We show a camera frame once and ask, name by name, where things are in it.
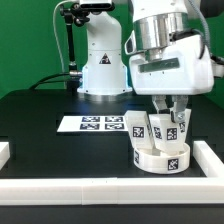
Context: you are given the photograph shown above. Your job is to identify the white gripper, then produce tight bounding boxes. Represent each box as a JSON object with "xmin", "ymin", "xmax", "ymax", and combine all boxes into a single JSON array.
[{"xmin": 125, "ymin": 29, "xmax": 220, "ymax": 123}]

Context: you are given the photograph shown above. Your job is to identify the white round stool seat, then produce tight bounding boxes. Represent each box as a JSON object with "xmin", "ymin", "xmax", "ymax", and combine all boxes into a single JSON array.
[{"xmin": 133, "ymin": 144, "xmax": 190, "ymax": 174}]

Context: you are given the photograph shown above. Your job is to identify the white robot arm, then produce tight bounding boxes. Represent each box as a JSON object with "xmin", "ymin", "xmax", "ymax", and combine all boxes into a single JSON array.
[{"xmin": 79, "ymin": 0, "xmax": 224, "ymax": 123}]

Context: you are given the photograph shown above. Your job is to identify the white right fence bar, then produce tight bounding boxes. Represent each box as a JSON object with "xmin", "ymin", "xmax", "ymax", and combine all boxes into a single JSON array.
[{"xmin": 193, "ymin": 141, "xmax": 224, "ymax": 178}]

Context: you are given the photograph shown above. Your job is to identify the white fence bar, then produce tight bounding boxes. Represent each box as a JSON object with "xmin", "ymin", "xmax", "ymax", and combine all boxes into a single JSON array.
[
  {"xmin": 193, "ymin": 141, "xmax": 224, "ymax": 178},
  {"xmin": 0, "ymin": 142, "xmax": 10, "ymax": 170},
  {"xmin": 0, "ymin": 178, "xmax": 224, "ymax": 205}
]

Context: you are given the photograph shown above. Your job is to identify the white front fence bar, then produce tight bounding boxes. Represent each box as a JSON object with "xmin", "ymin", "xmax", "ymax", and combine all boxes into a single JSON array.
[{"xmin": 0, "ymin": 178, "xmax": 224, "ymax": 205}]

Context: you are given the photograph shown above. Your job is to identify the white left fence bar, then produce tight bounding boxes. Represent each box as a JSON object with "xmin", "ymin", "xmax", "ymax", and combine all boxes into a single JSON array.
[{"xmin": 0, "ymin": 142, "xmax": 10, "ymax": 170}]

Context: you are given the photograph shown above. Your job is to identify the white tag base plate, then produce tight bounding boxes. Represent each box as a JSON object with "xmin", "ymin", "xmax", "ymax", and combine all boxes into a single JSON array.
[{"xmin": 57, "ymin": 115, "xmax": 127, "ymax": 133}]

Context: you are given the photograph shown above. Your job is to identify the black cables on table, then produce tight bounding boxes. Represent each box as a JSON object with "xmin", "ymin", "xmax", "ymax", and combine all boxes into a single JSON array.
[{"xmin": 29, "ymin": 72, "xmax": 83, "ymax": 90}]

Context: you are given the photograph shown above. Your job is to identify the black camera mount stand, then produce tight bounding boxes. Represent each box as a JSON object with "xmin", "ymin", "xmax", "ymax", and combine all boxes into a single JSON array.
[{"xmin": 60, "ymin": 3, "xmax": 90, "ymax": 91}]

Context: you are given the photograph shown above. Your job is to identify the grey cable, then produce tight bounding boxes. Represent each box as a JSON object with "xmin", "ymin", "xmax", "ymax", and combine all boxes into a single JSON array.
[{"xmin": 52, "ymin": 0, "xmax": 79, "ymax": 74}]

